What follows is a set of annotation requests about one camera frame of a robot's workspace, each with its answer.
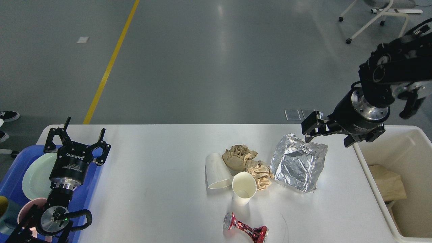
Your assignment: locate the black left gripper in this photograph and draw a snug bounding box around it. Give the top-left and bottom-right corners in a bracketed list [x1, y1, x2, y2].
[44, 117, 111, 187]

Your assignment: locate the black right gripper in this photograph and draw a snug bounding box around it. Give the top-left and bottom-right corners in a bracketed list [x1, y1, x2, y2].
[301, 87, 390, 148]

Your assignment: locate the light green plate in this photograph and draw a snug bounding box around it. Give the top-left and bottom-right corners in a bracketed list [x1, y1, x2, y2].
[22, 153, 57, 200]

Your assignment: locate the brown paper bag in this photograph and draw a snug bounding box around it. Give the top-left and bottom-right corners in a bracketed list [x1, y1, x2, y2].
[368, 165, 407, 221]

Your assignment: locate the pink mug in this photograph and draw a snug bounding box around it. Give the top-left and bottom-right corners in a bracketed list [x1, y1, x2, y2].
[17, 197, 47, 238]

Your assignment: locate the dark teal mug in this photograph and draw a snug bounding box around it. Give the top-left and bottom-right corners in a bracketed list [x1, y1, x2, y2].
[0, 196, 22, 235]

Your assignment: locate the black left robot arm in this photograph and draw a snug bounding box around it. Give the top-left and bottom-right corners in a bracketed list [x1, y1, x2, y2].
[6, 117, 111, 243]

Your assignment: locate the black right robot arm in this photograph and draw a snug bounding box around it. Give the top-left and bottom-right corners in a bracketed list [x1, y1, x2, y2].
[301, 19, 432, 147]

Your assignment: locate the right floor outlet cover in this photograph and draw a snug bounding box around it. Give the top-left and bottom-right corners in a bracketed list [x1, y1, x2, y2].
[301, 109, 315, 119]

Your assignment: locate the floor outlet cover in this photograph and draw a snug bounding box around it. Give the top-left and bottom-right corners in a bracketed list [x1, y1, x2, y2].
[285, 109, 301, 121]
[301, 109, 315, 119]

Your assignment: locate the left floor outlet cover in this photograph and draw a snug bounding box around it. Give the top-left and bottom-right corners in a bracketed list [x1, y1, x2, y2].
[285, 109, 301, 121]

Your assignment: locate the aluminium foil tray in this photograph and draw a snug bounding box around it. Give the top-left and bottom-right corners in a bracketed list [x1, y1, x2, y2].
[270, 133, 328, 193]

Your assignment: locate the white chair base left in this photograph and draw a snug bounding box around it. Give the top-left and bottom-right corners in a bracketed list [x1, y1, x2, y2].
[0, 149, 19, 159]

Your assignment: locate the beige plastic bin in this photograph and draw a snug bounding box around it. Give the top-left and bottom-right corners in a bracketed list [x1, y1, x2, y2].
[353, 126, 432, 243]

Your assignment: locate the blue plastic tray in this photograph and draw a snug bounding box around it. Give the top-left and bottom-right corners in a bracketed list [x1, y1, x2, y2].
[0, 145, 105, 242]

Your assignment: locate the person in jeans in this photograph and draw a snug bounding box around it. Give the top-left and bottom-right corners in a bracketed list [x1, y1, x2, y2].
[0, 111, 20, 143]

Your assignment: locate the crumpled brown paper ball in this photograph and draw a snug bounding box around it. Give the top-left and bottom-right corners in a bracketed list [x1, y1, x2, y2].
[222, 144, 258, 172]

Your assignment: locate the upright white paper cup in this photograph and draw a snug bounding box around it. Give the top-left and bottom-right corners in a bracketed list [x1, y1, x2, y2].
[232, 172, 257, 206]

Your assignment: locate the tipped white paper cup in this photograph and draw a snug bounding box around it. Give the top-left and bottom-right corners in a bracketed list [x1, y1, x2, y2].
[205, 153, 233, 189]

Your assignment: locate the white office chair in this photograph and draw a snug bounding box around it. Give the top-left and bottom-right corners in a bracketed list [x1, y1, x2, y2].
[345, 0, 416, 44]

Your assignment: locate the crushed red can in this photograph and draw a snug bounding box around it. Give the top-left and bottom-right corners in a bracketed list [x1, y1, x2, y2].
[222, 212, 269, 243]

